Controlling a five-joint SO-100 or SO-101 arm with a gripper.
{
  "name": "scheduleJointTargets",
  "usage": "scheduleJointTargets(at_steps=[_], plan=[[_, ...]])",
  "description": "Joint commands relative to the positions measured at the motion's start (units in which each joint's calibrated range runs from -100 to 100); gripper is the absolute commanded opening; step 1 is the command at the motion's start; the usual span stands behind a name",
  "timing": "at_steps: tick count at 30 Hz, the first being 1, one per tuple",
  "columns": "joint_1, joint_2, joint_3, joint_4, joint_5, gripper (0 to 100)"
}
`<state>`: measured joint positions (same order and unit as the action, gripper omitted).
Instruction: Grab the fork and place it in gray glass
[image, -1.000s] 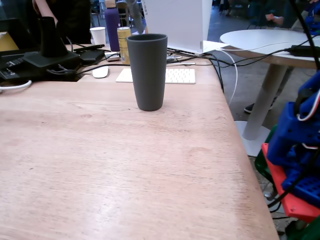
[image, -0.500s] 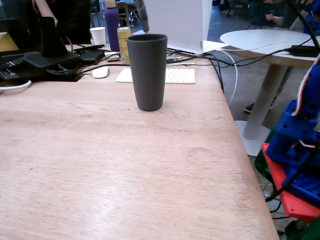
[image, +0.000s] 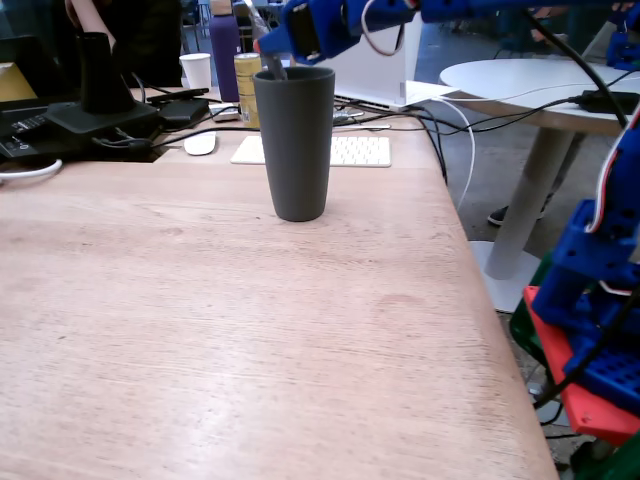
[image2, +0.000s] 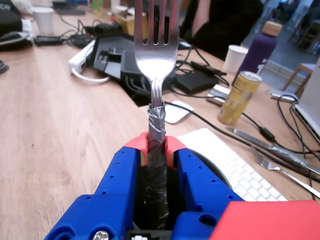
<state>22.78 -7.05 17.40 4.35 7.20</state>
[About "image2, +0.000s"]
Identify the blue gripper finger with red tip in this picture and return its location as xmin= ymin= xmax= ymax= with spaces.
xmin=44 ymin=131 xmax=150 ymax=240
xmin=164 ymin=135 xmax=246 ymax=240

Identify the silver fork with taped handle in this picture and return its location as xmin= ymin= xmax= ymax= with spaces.
xmin=133 ymin=0 xmax=180 ymax=231

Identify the bare person forearm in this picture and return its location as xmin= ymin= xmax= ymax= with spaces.
xmin=191 ymin=0 xmax=213 ymax=38

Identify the plain silver fork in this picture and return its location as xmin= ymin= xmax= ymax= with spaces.
xmin=250 ymin=146 xmax=320 ymax=198

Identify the white keyboard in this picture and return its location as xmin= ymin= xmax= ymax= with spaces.
xmin=176 ymin=127 xmax=288 ymax=202

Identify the white mouse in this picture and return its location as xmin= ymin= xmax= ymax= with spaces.
xmin=163 ymin=100 xmax=195 ymax=125

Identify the yellow drink can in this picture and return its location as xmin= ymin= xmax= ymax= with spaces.
xmin=217 ymin=70 xmax=263 ymax=126

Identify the small silver device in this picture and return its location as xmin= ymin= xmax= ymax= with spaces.
xmin=206 ymin=84 xmax=231 ymax=106

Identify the black hard drive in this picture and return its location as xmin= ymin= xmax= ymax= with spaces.
xmin=174 ymin=69 xmax=220 ymax=95

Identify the black pen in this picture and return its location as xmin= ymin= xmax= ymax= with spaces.
xmin=190 ymin=60 xmax=228 ymax=77

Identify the white paper cup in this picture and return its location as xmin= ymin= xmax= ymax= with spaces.
xmin=222 ymin=44 xmax=249 ymax=74
xmin=31 ymin=6 xmax=55 ymax=36

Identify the silver laptop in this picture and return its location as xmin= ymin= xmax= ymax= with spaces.
xmin=291 ymin=99 xmax=320 ymax=146

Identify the black monitor stand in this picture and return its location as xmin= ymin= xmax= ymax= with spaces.
xmin=121 ymin=0 xmax=181 ymax=102

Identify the black docking station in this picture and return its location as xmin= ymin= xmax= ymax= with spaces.
xmin=93 ymin=32 xmax=136 ymax=79

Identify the purple bottle with wooden cap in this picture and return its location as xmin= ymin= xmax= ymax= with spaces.
xmin=231 ymin=20 xmax=284 ymax=86

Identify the white panel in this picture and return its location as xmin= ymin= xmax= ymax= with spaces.
xmin=301 ymin=56 xmax=320 ymax=106

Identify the wooden chair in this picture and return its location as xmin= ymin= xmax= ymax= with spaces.
xmin=281 ymin=63 xmax=318 ymax=92

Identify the person in black shirt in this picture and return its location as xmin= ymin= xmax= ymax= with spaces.
xmin=179 ymin=0 xmax=265 ymax=61

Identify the black round object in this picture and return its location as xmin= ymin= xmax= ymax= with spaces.
xmin=0 ymin=59 xmax=10 ymax=75

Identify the black power adapter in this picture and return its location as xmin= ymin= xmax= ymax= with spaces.
xmin=33 ymin=34 xmax=65 ymax=48

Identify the yellow cardboard box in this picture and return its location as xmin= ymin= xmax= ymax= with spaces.
xmin=116 ymin=12 xmax=148 ymax=36

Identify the black keyboard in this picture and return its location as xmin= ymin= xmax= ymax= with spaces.
xmin=51 ymin=1 xmax=86 ymax=16

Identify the black bag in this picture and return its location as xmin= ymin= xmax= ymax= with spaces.
xmin=0 ymin=0 xmax=33 ymax=52

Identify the thick black cable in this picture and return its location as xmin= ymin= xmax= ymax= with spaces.
xmin=163 ymin=100 xmax=320 ymax=177

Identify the red camera mount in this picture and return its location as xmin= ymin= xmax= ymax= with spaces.
xmin=209 ymin=199 xmax=320 ymax=240

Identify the black cable with ferrite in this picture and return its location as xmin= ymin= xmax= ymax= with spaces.
xmin=241 ymin=92 xmax=320 ymax=156

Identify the knife with taped handle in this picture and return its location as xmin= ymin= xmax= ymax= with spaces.
xmin=226 ymin=126 xmax=320 ymax=176

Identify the white power strip with cable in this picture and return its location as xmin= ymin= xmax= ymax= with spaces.
xmin=68 ymin=39 xmax=111 ymax=86

